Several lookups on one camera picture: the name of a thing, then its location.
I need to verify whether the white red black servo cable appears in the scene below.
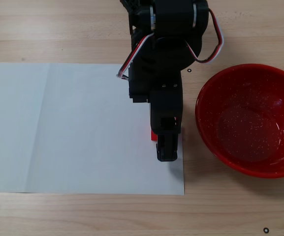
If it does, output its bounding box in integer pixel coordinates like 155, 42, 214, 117
184, 7, 225, 64
116, 33, 155, 80

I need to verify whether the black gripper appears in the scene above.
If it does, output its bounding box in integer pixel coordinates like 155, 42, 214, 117
127, 58, 184, 162

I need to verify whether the red speckled bowl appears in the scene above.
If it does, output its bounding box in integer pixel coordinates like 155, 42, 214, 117
194, 63, 284, 179

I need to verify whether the white paper sheet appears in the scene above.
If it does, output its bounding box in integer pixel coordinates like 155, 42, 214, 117
0, 62, 186, 197

